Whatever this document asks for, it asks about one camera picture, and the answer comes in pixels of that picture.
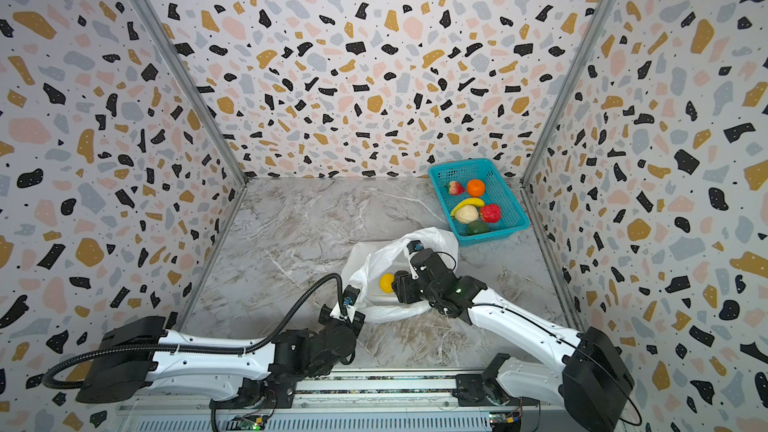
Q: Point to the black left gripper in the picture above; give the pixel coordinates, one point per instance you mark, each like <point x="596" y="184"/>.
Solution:
<point x="343" y="318"/>

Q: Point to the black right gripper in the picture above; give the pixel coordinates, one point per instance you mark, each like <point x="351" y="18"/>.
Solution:
<point x="409" y="282"/>

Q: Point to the yellow lemon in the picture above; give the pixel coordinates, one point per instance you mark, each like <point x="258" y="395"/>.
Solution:
<point x="386" y="282"/>

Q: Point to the white plastic bag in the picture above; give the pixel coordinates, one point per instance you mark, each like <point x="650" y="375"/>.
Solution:
<point x="368" y="262"/>

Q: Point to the green fruit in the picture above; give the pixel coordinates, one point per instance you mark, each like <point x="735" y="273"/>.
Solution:
<point x="476" y="228"/>

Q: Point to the cream pear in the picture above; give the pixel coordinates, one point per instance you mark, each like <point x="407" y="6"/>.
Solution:
<point x="467" y="214"/>

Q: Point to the yellow banana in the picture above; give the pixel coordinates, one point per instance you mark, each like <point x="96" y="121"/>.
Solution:
<point x="471" y="201"/>

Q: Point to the teal plastic mesh basket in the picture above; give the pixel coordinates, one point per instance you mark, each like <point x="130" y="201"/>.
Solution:
<point x="513" y="220"/>

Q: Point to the red strawberry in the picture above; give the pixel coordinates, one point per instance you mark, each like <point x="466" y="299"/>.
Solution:
<point x="455" y="188"/>

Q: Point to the red apple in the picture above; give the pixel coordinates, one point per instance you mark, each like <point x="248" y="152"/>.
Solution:
<point x="490" y="213"/>

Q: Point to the orange fruit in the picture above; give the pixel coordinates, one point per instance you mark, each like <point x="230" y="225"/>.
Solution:
<point x="475" y="188"/>

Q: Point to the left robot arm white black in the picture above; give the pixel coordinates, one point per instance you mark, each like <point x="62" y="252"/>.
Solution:
<point x="231" y="373"/>

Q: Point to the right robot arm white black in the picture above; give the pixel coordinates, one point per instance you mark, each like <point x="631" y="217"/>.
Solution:
<point x="581" y="372"/>

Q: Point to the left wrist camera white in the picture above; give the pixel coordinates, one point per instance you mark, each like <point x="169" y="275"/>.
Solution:
<point x="349" y="299"/>

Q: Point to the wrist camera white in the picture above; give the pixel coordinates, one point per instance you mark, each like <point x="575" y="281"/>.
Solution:
<point x="414" y="246"/>
<point x="349" y="299"/>

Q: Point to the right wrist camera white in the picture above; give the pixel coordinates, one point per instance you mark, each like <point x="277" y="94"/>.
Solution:
<point x="414" y="246"/>

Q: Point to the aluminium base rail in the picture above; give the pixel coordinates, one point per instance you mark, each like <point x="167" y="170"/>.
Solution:
<point x="362" y="400"/>

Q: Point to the right aluminium corner post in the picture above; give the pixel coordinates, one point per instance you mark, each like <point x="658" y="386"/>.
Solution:
<point x="579" y="63"/>

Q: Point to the aluminium corner post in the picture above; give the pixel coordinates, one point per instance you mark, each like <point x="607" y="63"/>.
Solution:
<point x="579" y="63"/>
<point x="165" y="47"/>

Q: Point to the left aluminium corner post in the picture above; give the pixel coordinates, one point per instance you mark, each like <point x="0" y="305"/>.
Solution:
<point x="165" y="47"/>

